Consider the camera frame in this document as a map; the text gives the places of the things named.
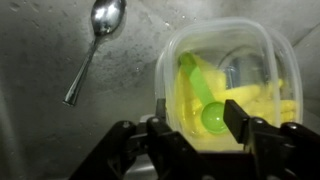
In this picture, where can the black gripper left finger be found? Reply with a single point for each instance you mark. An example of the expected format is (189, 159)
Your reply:
(161, 108)

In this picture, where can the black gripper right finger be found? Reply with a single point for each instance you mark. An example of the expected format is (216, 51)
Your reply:
(236, 120)

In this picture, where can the large clear plastic lunchbox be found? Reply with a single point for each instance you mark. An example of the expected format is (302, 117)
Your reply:
(286, 76)

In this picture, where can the green measuring spoon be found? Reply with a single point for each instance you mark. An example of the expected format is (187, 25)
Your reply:
(212, 110)

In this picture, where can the yellow glove in sink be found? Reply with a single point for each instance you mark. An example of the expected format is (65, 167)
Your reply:
(269, 89)

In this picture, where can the metal spoon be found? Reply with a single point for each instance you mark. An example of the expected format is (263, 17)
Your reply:
(106, 17)

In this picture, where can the stainless steel sink basin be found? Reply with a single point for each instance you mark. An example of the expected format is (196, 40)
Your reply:
(43, 44)

